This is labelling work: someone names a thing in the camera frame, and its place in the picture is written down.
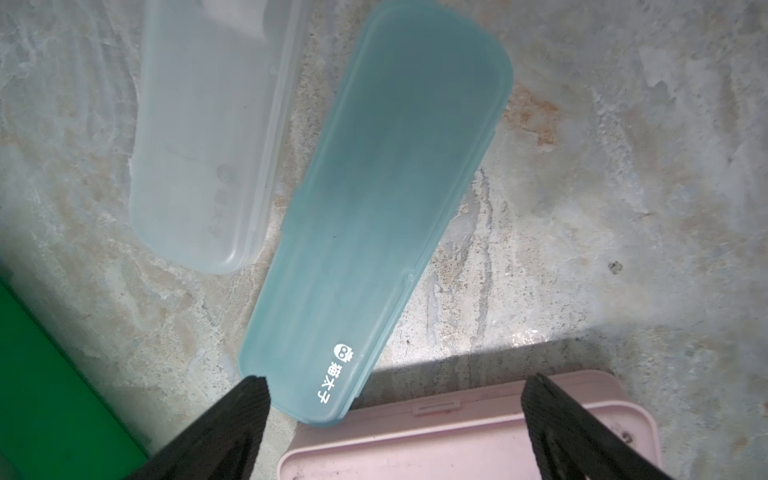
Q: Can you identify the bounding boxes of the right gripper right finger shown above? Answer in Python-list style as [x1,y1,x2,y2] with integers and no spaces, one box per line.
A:
[521,374,669,479]

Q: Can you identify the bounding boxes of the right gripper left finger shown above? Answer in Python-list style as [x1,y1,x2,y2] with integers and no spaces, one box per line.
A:
[128,376,271,479]

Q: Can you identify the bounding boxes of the opaque pink pencil case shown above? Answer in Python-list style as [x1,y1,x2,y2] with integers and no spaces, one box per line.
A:
[276,370,664,479]

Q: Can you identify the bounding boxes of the green storage tray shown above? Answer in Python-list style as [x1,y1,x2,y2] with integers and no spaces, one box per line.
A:
[1,289,148,479]

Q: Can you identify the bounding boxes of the teal smooth pencil case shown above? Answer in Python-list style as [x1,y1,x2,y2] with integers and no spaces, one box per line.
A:
[239,1,513,426]

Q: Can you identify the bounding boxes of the clear pencil case with label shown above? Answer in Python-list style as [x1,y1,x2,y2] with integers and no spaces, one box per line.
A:
[129,1,311,274]

